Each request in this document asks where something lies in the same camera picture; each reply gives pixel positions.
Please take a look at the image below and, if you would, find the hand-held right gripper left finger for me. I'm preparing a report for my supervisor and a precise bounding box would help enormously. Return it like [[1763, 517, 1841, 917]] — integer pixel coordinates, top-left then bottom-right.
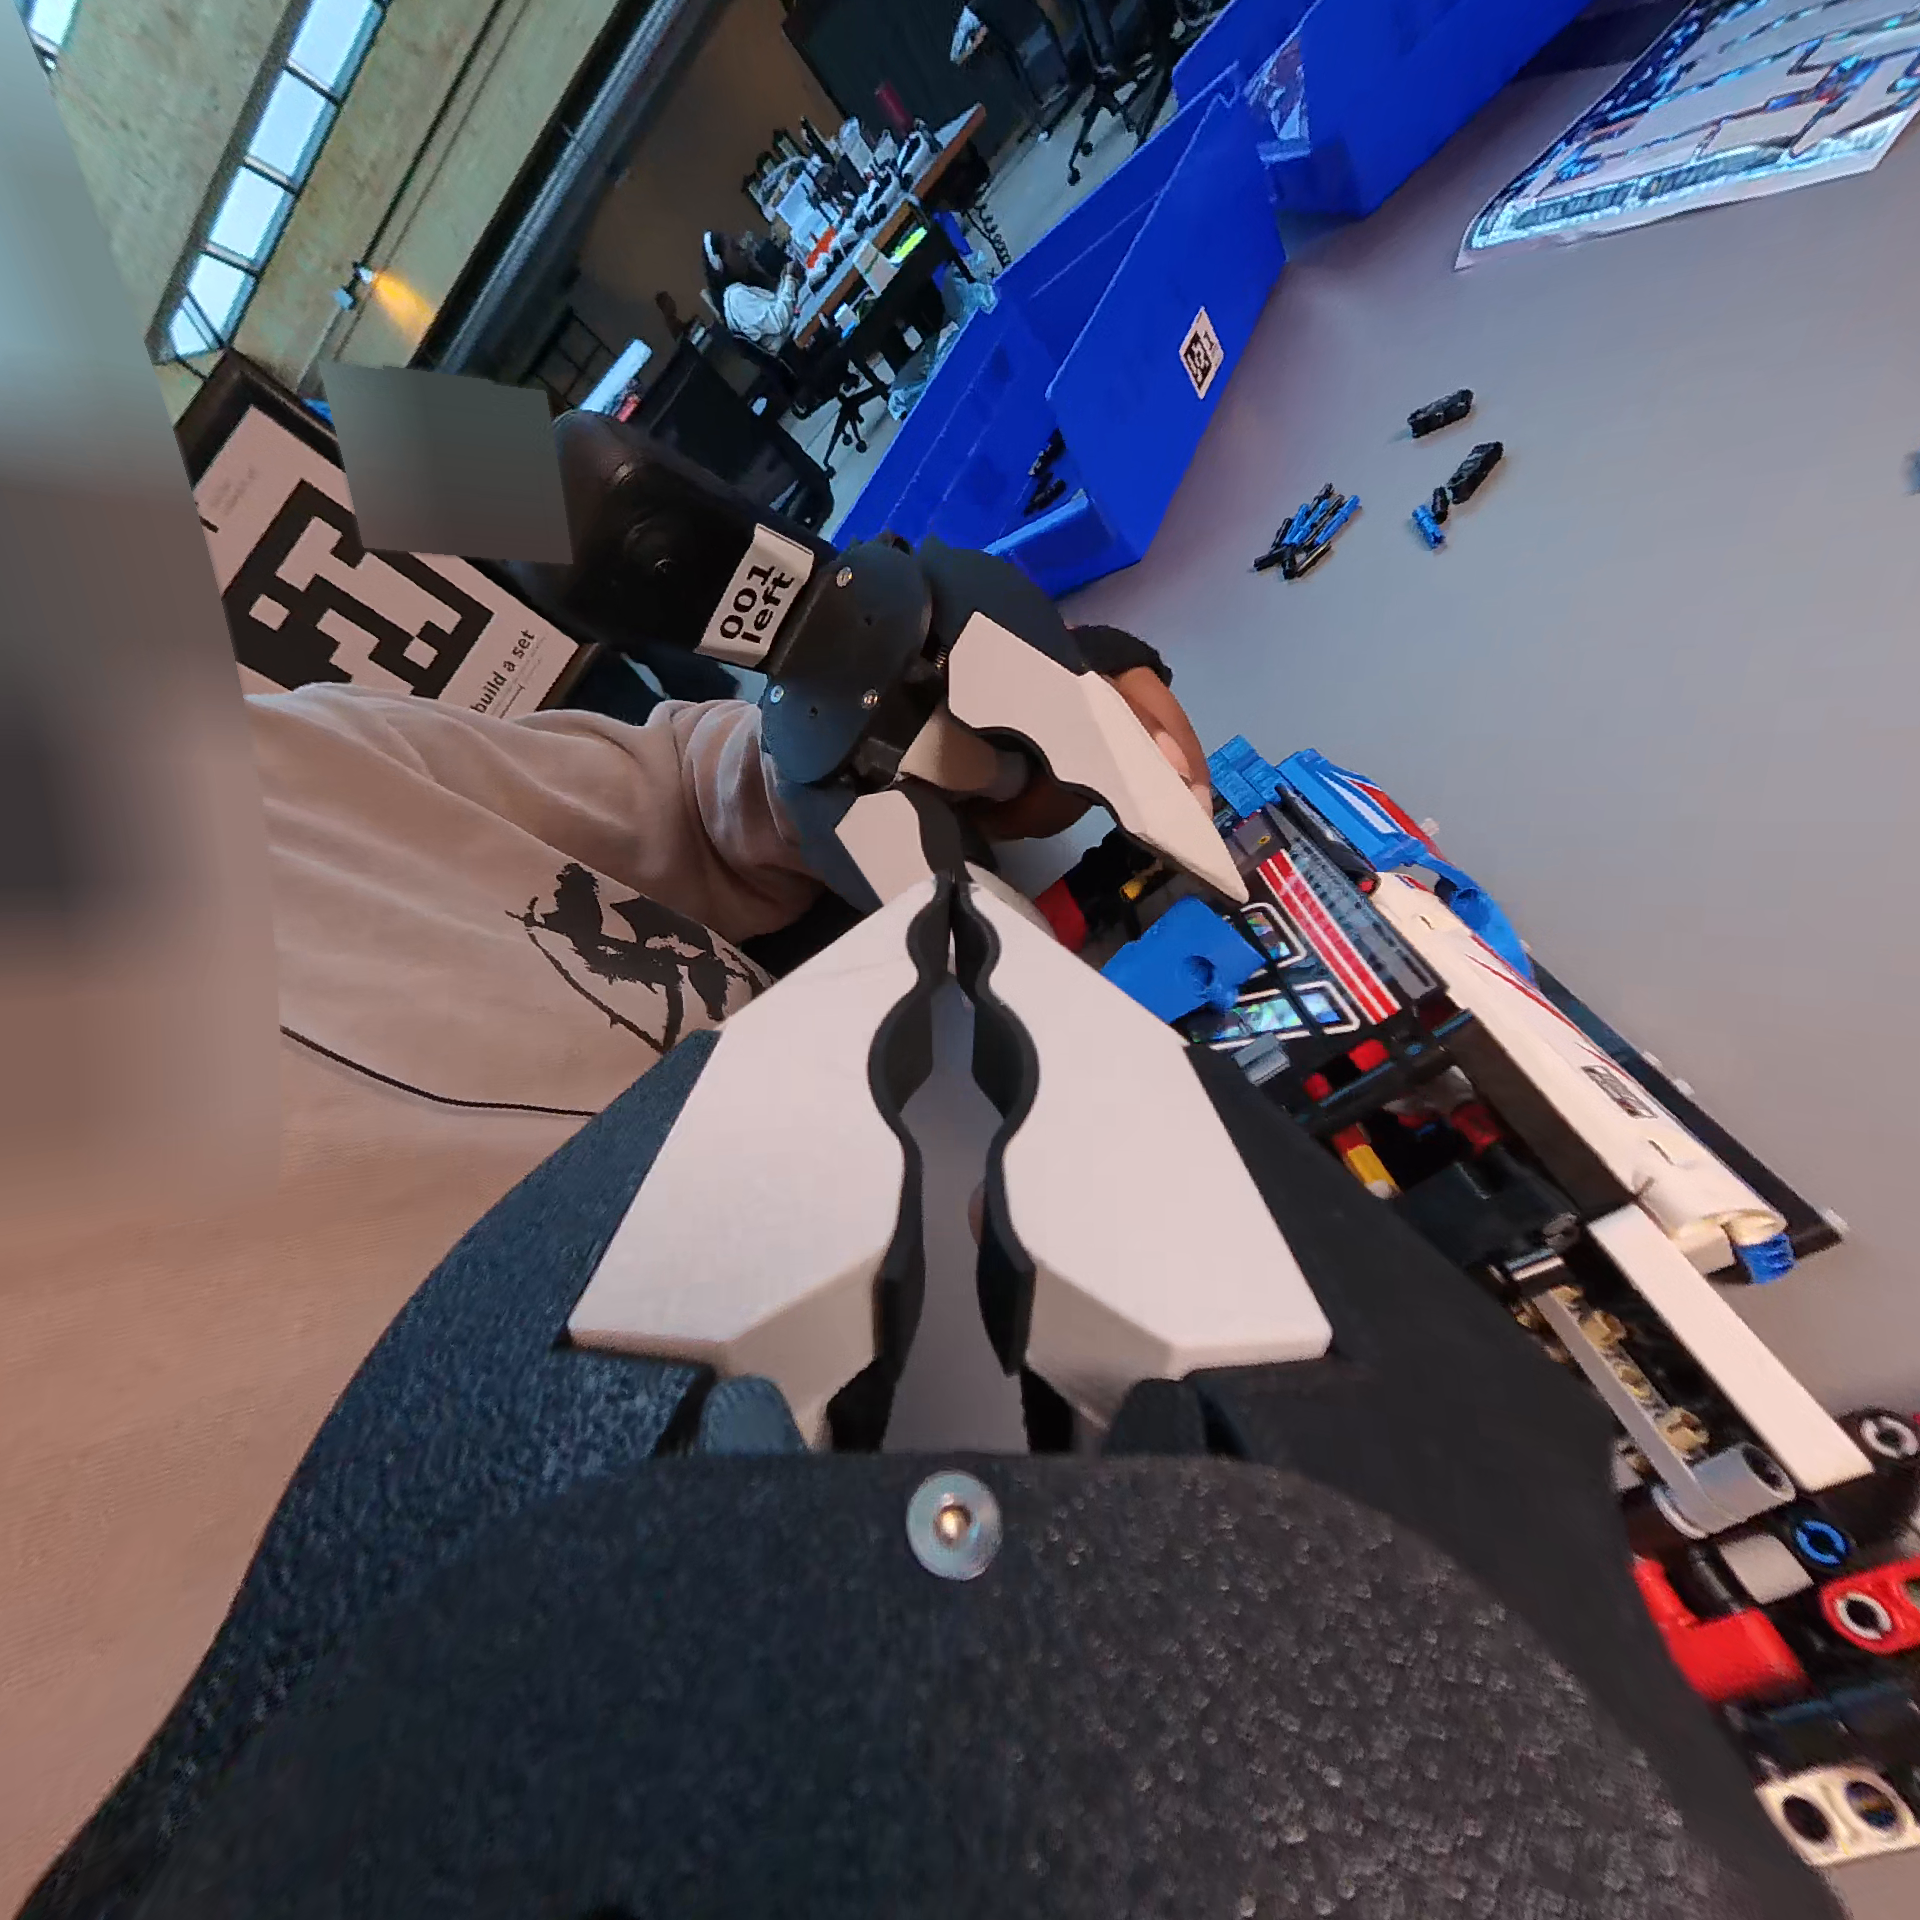
[[565, 878, 960, 1453]]

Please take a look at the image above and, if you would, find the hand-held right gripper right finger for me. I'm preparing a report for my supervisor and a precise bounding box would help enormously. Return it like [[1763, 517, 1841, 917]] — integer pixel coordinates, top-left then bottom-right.
[[955, 878, 1337, 1446]]

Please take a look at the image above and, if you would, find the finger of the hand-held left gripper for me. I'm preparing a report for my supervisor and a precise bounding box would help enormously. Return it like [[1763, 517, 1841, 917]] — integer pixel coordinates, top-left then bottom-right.
[[828, 785, 985, 917], [913, 610, 1249, 905]]

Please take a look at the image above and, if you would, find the blue lego piece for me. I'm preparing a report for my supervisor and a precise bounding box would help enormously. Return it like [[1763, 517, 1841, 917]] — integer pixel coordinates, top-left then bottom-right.
[[1101, 898, 1265, 1026]]

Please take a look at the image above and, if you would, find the lego race car model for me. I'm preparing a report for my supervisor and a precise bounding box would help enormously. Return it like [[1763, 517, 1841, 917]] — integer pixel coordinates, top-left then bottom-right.
[[1035, 733, 1920, 1869]]

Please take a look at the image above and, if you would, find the person's left forearm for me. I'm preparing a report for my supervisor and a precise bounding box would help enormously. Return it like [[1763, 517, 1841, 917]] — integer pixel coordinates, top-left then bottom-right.
[[283, 681, 849, 961]]

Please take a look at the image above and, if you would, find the bunch of blue lego pins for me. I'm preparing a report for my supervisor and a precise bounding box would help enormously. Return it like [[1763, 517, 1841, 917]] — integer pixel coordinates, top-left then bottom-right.
[[1252, 481, 1364, 582]]

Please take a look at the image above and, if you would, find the printed lego sheet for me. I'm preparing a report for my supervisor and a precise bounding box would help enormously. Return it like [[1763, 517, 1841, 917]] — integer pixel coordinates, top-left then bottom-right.
[[1453, 0, 1910, 275]]

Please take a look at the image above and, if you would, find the person's left hand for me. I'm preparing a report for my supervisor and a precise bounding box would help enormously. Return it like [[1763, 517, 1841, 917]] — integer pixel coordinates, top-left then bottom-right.
[[1101, 660, 1212, 819]]

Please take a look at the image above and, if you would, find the blue plastic bin with sticker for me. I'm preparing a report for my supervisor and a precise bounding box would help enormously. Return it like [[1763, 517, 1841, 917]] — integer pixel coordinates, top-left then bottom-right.
[[833, 89, 1295, 603]]

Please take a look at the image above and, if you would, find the cluttered work desk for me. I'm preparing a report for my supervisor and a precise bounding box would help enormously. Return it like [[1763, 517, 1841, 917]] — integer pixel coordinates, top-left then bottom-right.
[[735, 102, 994, 439]]

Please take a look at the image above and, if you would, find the white sign with black marker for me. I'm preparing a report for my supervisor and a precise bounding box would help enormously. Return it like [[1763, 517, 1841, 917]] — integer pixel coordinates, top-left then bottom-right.
[[192, 402, 583, 724]]

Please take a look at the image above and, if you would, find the black swivel chair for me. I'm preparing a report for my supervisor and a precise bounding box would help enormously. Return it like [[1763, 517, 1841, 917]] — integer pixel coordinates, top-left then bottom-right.
[[1050, 0, 1189, 188]]

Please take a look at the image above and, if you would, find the window strip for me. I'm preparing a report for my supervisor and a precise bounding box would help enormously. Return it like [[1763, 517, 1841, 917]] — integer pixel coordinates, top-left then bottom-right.
[[149, 0, 395, 362]]

